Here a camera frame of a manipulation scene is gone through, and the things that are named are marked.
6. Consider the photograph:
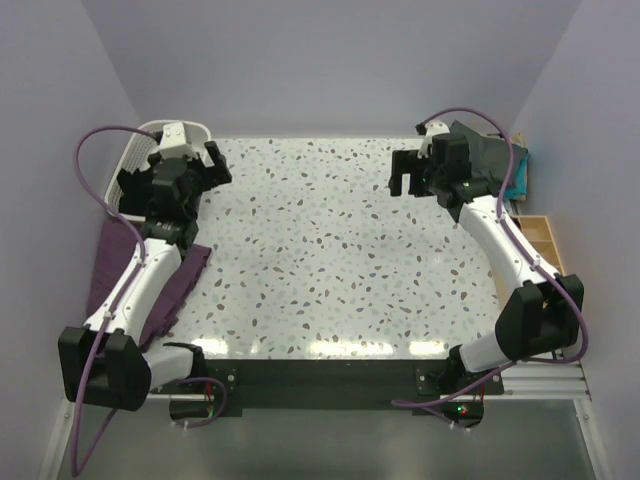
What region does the black t shirt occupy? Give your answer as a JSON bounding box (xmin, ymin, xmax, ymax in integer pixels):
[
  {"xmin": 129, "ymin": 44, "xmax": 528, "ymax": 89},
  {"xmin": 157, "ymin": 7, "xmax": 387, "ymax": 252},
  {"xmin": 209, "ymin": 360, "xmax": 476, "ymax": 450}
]
[{"xmin": 116, "ymin": 168, "xmax": 154, "ymax": 217}]

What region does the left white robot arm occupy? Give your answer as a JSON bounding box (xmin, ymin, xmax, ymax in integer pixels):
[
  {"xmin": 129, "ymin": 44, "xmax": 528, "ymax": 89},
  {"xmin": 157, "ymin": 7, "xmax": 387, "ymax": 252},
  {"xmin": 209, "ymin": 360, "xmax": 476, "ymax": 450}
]
[{"xmin": 58, "ymin": 140, "xmax": 232, "ymax": 411}]

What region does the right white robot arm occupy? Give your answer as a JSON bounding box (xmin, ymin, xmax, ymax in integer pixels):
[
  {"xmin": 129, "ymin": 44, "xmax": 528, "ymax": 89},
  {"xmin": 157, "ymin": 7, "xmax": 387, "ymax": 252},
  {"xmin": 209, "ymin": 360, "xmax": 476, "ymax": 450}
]
[{"xmin": 389, "ymin": 133, "xmax": 588, "ymax": 400}]

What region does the grey folded t shirt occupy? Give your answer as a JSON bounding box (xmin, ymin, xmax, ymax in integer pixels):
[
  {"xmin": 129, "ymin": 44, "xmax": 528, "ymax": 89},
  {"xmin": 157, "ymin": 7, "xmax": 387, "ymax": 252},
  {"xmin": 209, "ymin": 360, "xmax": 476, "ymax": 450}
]
[{"xmin": 450, "ymin": 120, "xmax": 530, "ymax": 193}]

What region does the white plastic basket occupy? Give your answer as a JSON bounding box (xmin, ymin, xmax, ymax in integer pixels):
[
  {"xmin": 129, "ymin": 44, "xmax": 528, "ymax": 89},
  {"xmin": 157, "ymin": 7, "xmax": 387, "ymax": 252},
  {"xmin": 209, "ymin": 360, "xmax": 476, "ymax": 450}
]
[{"xmin": 103, "ymin": 120, "xmax": 213, "ymax": 210}]

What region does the teal folded t shirt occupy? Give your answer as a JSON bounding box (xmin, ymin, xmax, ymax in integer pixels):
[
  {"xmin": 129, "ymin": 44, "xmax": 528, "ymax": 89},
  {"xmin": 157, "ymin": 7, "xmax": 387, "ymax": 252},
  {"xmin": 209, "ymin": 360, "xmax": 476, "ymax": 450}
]
[{"xmin": 504, "ymin": 152, "xmax": 530, "ymax": 201}]

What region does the purple cloth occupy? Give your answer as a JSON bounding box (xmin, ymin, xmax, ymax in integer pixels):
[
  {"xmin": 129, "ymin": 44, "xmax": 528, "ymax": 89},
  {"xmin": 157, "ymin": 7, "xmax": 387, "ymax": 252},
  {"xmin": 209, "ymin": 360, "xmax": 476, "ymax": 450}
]
[{"xmin": 86, "ymin": 217, "xmax": 212, "ymax": 350}]

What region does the wooden compartment tray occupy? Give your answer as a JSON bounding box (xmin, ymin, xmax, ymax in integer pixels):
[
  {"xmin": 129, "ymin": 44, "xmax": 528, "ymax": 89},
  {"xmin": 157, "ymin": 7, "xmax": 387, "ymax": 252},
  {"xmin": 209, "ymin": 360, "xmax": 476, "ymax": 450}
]
[{"xmin": 512, "ymin": 215, "xmax": 565, "ymax": 275}]

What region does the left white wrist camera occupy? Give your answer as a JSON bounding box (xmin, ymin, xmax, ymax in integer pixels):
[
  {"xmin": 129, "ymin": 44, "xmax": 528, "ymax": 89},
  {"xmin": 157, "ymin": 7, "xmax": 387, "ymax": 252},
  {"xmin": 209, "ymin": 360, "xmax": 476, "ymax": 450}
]
[{"xmin": 158, "ymin": 121, "xmax": 195, "ymax": 159}]

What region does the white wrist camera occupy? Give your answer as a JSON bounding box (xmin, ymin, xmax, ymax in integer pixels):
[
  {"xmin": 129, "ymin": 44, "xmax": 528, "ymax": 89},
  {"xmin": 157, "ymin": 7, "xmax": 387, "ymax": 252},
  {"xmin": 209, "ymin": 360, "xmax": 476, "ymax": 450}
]
[
  {"xmin": 158, "ymin": 121, "xmax": 195, "ymax": 159},
  {"xmin": 415, "ymin": 119, "xmax": 450, "ymax": 158}
]

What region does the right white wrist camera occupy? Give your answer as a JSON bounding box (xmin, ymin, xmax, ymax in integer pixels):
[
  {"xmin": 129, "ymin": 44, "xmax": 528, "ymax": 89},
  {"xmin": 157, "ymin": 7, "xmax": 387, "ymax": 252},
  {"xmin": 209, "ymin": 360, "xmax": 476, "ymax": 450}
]
[{"xmin": 415, "ymin": 119, "xmax": 450, "ymax": 158}]

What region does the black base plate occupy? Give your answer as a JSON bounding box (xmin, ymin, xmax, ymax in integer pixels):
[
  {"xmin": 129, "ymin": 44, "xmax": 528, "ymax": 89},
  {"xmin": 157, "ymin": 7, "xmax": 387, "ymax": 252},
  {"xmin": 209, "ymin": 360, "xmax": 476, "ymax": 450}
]
[{"xmin": 160, "ymin": 359, "xmax": 505, "ymax": 426}]

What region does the aluminium rail frame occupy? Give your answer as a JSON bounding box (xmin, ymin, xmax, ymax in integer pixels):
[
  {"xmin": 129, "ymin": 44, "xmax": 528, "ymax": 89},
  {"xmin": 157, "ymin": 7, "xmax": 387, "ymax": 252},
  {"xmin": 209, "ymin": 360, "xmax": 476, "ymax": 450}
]
[{"xmin": 38, "ymin": 363, "xmax": 614, "ymax": 479}]

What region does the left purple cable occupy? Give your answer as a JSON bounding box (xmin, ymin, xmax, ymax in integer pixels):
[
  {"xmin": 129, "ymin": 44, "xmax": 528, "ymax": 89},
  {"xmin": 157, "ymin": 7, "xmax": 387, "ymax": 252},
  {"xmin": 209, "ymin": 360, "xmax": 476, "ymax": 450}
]
[{"xmin": 69, "ymin": 125, "xmax": 229, "ymax": 479}]

